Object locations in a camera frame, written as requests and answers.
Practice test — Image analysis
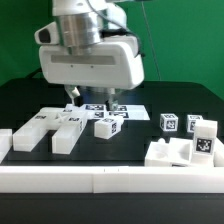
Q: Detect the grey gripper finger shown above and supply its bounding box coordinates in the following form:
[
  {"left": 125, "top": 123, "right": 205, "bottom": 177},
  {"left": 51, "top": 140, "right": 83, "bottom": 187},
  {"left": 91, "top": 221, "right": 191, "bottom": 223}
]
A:
[
  {"left": 64, "top": 85, "right": 80, "bottom": 105},
  {"left": 106, "top": 88, "right": 118, "bottom": 111}
]

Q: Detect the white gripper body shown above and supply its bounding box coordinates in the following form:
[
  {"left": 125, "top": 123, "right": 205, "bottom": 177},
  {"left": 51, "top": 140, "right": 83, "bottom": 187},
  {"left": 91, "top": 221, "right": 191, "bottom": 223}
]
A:
[{"left": 39, "top": 36, "right": 144, "bottom": 90}]

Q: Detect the white chair seat part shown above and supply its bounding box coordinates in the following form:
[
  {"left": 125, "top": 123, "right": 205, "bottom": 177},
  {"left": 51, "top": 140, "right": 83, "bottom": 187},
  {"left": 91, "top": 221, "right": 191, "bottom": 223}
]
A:
[{"left": 144, "top": 138, "right": 224, "bottom": 168}]

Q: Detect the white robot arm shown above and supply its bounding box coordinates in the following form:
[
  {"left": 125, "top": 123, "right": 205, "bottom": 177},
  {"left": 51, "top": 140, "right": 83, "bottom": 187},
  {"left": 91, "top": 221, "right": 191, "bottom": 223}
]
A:
[{"left": 35, "top": 0, "right": 144, "bottom": 111}]

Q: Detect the white chair back part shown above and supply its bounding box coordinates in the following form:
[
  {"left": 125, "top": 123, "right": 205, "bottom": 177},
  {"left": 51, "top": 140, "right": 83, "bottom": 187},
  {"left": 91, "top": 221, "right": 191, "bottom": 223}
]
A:
[{"left": 13, "top": 108, "right": 87, "bottom": 155}]

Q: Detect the white paper tag sheet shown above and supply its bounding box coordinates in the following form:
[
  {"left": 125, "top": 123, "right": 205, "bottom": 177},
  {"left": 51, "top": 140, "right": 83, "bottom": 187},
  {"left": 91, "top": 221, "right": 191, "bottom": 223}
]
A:
[{"left": 63, "top": 103, "right": 151, "bottom": 121}]

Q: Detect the white tagged cube far right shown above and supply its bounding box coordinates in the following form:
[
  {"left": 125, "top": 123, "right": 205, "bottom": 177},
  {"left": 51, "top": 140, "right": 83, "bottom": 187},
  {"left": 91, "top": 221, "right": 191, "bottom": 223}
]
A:
[{"left": 186, "top": 114, "right": 202, "bottom": 133}]

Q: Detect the white left fence wall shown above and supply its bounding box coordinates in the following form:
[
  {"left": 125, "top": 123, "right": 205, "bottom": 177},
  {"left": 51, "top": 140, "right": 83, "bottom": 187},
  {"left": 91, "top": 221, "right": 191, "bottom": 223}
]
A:
[{"left": 0, "top": 129, "right": 12, "bottom": 163}]

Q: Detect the white fence wall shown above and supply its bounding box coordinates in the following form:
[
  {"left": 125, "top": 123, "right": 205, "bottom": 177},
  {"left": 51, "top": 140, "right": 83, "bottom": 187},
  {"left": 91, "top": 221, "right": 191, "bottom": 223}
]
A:
[
  {"left": 0, "top": 166, "right": 224, "bottom": 193},
  {"left": 0, "top": 129, "right": 12, "bottom": 163}
]

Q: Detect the white front fence wall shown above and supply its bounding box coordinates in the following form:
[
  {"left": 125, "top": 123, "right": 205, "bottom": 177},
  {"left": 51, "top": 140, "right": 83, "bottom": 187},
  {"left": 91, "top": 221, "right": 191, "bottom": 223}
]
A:
[{"left": 0, "top": 166, "right": 224, "bottom": 193}]

